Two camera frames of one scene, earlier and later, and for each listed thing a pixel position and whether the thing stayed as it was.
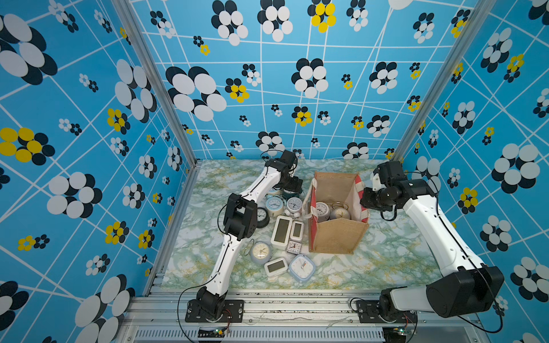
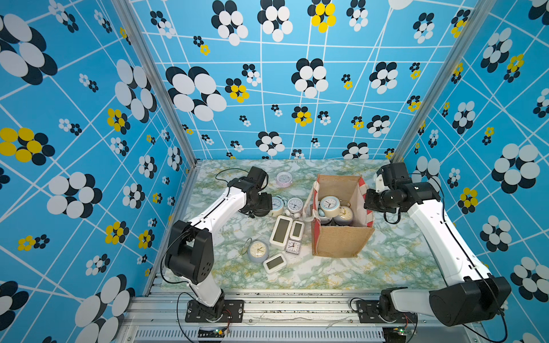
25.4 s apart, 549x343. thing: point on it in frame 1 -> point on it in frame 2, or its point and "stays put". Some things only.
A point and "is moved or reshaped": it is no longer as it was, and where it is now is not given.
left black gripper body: x=291 y=183 -> x=263 y=202
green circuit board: x=217 y=333 stays put
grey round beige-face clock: x=339 y=210 is moved or reshaped
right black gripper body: x=375 y=199 stays put
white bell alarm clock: x=294 y=205 stays put
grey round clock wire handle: x=260 y=251 stays put
